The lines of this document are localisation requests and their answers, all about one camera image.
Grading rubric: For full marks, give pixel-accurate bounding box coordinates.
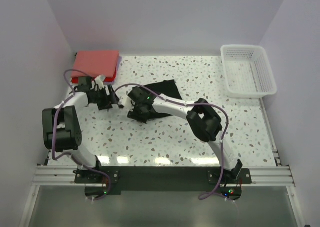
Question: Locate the black t shirt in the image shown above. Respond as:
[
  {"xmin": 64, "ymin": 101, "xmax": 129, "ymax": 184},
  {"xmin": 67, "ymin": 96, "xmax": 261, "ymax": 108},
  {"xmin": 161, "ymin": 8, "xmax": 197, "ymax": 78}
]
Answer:
[{"xmin": 145, "ymin": 79, "xmax": 182, "ymax": 120}]

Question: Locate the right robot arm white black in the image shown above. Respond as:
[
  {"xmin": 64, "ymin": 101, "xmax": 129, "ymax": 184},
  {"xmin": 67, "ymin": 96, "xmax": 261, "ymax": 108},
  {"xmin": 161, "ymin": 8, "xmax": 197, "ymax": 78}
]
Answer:
[{"xmin": 122, "ymin": 87, "xmax": 243, "ymax": 179}]

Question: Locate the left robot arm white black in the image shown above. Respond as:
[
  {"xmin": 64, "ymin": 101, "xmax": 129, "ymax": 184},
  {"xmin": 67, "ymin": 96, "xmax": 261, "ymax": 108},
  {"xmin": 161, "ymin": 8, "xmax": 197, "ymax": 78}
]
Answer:
[{"xmin": 42, "ymin": 75, "xmax": 124, "ymax": 171}]

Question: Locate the red folded t shirt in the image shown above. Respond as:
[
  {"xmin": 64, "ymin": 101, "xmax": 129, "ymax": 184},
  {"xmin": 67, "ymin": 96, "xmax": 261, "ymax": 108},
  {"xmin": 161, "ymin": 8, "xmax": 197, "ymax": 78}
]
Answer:
[{"xmin": 71, "ymin": 73, "xmax": 117, "ymax": 84}]

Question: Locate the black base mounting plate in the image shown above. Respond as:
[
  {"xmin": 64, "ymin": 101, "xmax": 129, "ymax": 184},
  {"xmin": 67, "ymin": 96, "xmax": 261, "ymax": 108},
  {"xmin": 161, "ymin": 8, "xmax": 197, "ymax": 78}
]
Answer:
[{"xmin": 73, "ymin": 166, "xmax": 252, "ymax": 197}]

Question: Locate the white plastic basket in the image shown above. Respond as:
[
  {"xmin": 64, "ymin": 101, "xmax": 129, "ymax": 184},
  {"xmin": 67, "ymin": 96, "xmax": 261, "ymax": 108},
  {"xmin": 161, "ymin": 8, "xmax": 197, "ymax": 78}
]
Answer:
[{"xmin": 220, "ymin": 44, "xmax": 278, "ymax": 99}]

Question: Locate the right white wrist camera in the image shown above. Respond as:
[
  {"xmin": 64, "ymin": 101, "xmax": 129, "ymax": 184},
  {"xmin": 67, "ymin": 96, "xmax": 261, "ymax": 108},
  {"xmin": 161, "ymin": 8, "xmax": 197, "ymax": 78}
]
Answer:
[{"xmin": 119, "ymin": 96, "xmax": 134, "ymax": 111}]

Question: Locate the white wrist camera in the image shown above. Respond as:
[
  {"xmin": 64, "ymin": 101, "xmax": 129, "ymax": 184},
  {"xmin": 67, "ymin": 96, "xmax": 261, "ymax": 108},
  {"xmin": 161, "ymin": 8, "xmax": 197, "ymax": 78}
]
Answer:
[
  {"xmin": 119, "ymin": 96, "xmax": 134, "ymax": 111},
  {"xmin": 91, "ymin": 75, "xmax": 106, "ymax": 92}
]

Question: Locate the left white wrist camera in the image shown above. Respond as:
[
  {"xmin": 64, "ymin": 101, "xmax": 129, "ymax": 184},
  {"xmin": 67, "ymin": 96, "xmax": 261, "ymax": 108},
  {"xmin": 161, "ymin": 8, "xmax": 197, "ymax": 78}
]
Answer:
[{"xmin": 91, "ymin": 75, "xmax": 106, "ymax": 92}]

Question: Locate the aluminium rail frame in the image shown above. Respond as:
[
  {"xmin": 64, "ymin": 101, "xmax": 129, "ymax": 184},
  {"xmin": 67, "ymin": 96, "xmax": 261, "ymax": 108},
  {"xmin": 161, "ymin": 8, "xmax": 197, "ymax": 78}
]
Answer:
[{"xmin": 32, "ymin": 149, "xmax": 295, "ymax": 187}]

